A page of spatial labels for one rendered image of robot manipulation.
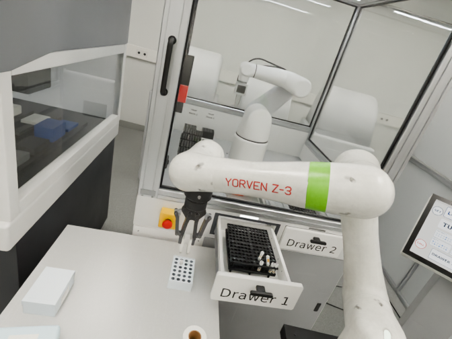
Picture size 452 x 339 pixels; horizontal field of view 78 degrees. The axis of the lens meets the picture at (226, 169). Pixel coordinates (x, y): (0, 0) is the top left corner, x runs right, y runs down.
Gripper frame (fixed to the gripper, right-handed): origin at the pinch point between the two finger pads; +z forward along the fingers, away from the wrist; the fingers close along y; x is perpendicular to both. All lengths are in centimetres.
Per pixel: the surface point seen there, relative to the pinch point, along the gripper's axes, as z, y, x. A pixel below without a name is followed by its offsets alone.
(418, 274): 60, -200, -71
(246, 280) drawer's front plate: -2.9, -19.3, 17.0
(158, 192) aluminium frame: -8.3, 13.2, -18.4
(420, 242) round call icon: -13, -99, -5
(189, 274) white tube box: 10.9, -3.5, 3.4
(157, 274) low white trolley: 13.1, 8.0, 3.0
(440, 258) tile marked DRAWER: -11, -104, 1
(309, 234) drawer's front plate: -3, -53, -14
